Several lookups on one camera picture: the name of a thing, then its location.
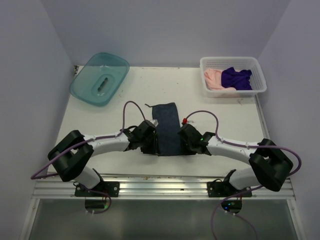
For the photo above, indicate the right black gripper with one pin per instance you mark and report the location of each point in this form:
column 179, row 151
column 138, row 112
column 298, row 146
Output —
column 183, row 150

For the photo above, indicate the teal plastic tub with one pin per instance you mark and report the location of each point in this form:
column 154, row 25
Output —
column 97, row 82

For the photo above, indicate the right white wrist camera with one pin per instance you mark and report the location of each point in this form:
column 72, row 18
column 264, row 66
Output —
column 187, row 121

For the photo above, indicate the dark navy blue towel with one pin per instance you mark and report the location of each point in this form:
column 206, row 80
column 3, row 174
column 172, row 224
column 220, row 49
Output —
column 166, row 141

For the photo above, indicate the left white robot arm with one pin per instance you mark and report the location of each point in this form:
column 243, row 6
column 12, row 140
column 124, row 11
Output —
column 73, row 152

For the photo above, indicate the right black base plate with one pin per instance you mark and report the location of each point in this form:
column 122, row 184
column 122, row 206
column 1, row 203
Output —
column 217, row 188

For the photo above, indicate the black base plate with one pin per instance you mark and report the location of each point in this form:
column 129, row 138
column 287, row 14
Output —
column 111, row 188
column 217, row 188

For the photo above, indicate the aluminium mounting rail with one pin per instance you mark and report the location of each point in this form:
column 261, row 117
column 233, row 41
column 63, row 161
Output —
column 133, row 187

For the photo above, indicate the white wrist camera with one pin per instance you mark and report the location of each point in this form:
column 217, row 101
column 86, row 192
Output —
column 187, row 121
column 154, row 122

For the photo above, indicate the white plastic basket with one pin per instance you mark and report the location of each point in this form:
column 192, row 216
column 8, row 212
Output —
column 257, row 80

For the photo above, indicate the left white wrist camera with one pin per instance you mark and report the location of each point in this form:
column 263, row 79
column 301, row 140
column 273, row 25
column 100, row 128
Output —
column 154, row 122

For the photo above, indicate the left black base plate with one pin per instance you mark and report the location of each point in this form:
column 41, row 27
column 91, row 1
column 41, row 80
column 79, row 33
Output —
column 111, row 188

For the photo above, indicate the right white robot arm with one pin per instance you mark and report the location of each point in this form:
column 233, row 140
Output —
column 268, row 166

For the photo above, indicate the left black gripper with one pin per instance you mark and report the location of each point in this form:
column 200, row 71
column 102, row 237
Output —
column 154, row 148

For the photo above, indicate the pink towel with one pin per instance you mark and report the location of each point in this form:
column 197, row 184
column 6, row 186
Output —
column 215, row 78

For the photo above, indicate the purple towel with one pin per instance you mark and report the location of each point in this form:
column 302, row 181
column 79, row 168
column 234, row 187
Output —
column 239, row 80

